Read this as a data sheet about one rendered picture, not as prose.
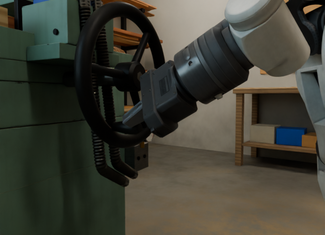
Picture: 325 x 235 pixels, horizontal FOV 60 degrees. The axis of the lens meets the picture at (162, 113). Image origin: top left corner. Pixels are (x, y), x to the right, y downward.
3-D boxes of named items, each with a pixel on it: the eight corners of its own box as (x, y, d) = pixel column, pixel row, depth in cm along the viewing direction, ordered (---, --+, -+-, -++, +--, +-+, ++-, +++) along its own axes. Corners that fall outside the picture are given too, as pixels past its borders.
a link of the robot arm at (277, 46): (243, 108, 41) (322, 65, 36) (200, 63, 35) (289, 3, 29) (227, 61, 48) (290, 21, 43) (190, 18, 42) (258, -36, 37)
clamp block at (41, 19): (66, 43, 53) (65, -6, 52) (20, 49, 59) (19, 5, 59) (115, 53, 66) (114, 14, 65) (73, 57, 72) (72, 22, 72)
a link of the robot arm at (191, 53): (177, 148, 45) (244, 112, 39) (135, 124, 39) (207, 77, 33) (168, 91, 53) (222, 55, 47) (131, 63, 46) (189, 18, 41)
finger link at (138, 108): (119, 118, 47) (146, 99, 44) (132, 125, 49) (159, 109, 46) (119, 125, 46) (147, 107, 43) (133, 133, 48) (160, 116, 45)
